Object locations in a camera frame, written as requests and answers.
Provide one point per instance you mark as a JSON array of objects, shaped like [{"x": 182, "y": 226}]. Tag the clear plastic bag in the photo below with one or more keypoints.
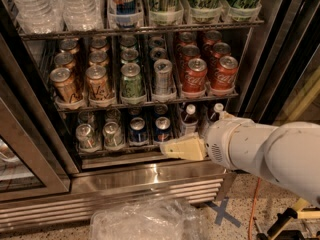
[{"x": 155, "y": 219}]

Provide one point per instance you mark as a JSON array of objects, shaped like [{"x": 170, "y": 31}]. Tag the left glass fridge door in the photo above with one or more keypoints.
[{"x": 28, "y": 166}]

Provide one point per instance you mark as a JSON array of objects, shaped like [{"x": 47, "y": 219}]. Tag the pepsi can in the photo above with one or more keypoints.
[
  {"x": 137, "y": 130},
  {"x": 162, "y": 129}
]

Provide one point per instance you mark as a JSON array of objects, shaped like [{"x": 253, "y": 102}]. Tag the blue tape cross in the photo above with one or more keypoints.
[{"x": 222, "y": 214}]

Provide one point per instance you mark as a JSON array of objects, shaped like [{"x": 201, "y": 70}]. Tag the front green can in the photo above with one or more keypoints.
[{"x": 131, "y": 81}]

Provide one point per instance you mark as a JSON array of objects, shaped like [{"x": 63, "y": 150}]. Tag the left water bottle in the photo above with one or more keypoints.
[{"x": 39, "y": 16}]

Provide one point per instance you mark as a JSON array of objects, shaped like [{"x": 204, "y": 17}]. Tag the orange can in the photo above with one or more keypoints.
[
  {"x": 65, "y": 59},
  {"x": 66, "y": 85}
]

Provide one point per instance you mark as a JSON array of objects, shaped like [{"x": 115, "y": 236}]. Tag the water bottle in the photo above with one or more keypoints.
[
  {"x": 39, "y": 16},
  {"x": 82, "y": 15}
]

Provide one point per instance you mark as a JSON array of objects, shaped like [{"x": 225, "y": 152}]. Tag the middle silver can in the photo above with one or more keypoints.
[{"x": 158, "y": 53}]

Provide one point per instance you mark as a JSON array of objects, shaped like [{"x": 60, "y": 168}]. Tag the right white-cap bottle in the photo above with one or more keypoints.
[{"x": 211, "y": 116}]

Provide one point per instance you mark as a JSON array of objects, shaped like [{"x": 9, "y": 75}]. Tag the middle green can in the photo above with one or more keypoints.
[{"x": 129, "y": 56}]

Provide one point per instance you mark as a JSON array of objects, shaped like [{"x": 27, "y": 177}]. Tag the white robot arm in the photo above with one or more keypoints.
[{"x": 287, "y": 156}]

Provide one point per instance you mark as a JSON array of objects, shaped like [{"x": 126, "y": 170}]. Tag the bottom silver can left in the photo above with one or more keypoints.
[{"x": 86, "y": 137}]

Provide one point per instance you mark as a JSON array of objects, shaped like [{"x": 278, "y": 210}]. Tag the middle tan can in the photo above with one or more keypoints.
[{"x": 99, "y": 58}]

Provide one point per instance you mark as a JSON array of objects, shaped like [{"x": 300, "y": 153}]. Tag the coke can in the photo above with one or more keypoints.
[
  {"x": 219, "y": 50},
  {"x": 194, "y": 76},
  {"x": 188, "y": 52},
  {"x": 185, "y": 38},
  {"x": 224, "y": 73},
  {"x": 209, "y": 38}
]

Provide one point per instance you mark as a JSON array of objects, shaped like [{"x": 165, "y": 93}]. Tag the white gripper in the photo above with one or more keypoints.
[{"x": 217, "y": 140}]

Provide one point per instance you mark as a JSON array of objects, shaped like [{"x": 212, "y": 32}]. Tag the front right pepsi can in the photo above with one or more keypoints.
[{"x": 162, "y": 129}]

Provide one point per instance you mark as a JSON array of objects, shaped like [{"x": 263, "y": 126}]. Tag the front silver slim can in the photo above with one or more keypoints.
[{"x": 163, "y": 76}]

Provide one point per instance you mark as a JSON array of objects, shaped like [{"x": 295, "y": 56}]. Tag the white-cap bottle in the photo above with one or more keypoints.
[
  {"x": 188, "y": 120},
  {"x": 211, "y": 116}
]

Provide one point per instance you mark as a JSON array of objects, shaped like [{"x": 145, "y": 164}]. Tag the tan can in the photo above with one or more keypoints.
[
  {"x": 99, "y": 58},
  {"x": 98, "y": 83}
]

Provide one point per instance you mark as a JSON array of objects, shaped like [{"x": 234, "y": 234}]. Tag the stainless steel fridge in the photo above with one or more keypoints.
[{"x": 273, "y": 43}]

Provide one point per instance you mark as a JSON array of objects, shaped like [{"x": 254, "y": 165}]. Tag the front tan can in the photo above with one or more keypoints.
[{"x": 98, "y": 83}]

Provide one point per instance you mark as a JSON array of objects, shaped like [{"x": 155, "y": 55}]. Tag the bottom silver can right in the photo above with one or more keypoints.
[{"x": 113, "y": 136}]

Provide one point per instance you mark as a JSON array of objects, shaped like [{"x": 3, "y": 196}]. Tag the left white-cap bottle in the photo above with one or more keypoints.
[{"x": 188, "y": 120}]

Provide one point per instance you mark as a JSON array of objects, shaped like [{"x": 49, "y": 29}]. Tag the front left pepsi can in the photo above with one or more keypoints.
[{"x": 137, "y": 130}]

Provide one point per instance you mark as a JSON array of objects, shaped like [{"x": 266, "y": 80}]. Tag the front orange can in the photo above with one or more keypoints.
[{"x": 66, "y": 85}]

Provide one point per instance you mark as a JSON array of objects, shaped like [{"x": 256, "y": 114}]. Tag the middle orange can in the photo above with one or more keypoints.
[{"x": 65, "y": 59}]

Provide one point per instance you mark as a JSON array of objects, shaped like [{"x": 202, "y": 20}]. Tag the right water bottle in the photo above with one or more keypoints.
[{"x": 82, "y": 15}]

